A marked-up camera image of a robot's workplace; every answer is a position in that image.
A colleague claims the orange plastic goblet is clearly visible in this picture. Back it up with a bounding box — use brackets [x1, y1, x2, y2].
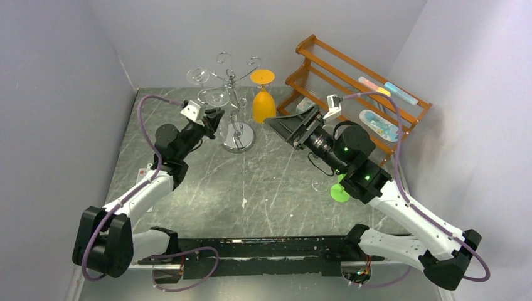
[250, 69, 277, 124]

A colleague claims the clear wine glass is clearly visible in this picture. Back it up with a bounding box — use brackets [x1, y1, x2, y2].
[186, 67, 210, 86]

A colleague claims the clear glass front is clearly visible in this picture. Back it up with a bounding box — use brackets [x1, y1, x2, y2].
[311, 177, 331, 193]

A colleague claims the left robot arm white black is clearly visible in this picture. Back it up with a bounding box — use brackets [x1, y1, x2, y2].
[73, 108, 225, 281]

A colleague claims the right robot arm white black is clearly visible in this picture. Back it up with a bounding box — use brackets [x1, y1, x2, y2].
[264, 107, 482, 291]

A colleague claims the chrome wine glass rack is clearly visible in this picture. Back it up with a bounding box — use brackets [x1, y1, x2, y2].
[197, 57, 262, 154]

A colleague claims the small teal white box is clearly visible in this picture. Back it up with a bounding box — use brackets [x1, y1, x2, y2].
[296, 97, 315, 113]

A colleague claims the green plastic goblet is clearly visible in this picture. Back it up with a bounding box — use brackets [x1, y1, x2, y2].
[330, 174, 351, 203]

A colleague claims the paper sheet on table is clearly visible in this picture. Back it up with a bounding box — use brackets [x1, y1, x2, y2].
[135, 164, 157, 213]

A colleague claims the pink yellow highlighter pack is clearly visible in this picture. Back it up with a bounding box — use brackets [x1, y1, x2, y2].
[357, 76, 391, 97]

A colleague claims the orange wooden shelf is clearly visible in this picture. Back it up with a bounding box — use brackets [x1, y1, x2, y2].
[277, 34, 433, 167]

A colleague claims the light blue highlighter pack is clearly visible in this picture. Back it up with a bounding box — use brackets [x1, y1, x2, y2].
[384, 82, 418, 105]

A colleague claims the black base bar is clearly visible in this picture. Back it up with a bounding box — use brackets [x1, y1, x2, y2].
[134, 235, 382, 280]

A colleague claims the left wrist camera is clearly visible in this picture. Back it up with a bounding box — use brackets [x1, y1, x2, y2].
[180, 101, 206, 124]

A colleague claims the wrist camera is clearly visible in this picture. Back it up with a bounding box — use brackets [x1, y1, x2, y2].
[322, 94, 343, 124]
[180, 101, 206, 124]

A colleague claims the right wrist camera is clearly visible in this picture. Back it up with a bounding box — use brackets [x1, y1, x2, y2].
[322, 94, 343, 124]

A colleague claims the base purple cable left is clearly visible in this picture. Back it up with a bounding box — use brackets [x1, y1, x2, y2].
[151, 246, 220, 292]

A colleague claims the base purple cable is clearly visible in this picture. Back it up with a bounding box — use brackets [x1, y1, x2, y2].
[151, 246, 220, 292]
[348, 265, 412, 289]

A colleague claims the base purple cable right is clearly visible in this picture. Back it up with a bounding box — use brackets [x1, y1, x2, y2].
[348, 265, 412, 289]

